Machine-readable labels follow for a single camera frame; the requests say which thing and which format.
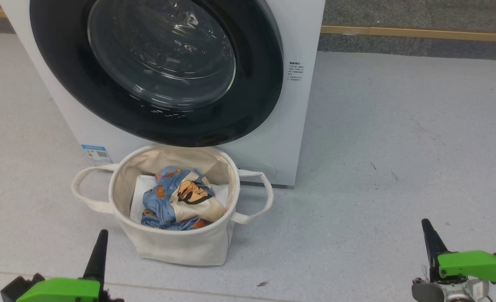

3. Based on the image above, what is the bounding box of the black round washer door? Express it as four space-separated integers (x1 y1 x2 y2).
29 0 285 148

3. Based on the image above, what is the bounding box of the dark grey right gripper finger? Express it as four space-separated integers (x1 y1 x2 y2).
421 219 450 281

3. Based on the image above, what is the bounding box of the cream fabric laundry basket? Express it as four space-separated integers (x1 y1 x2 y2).
70 144 275 267

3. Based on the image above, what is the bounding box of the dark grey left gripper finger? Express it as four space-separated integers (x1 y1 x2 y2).
82 229 109 281

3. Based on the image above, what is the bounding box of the white washing machine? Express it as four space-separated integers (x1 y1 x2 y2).
0 0 326 187

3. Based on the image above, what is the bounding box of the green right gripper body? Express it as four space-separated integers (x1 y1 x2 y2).
437 250 496 294

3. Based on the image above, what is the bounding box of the blue patterned garment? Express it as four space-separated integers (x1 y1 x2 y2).
140 166 227 231

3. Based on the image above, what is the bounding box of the small printed text label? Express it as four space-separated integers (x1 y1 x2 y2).
287 61 306 82

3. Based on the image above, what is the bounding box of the blue energy label sticker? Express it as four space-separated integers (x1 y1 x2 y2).
81 144 114 166

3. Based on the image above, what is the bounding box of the round white filter cover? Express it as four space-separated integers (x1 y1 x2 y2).
239 161 277 179

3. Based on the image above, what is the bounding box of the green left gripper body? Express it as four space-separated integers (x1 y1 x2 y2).
16 277 102 302

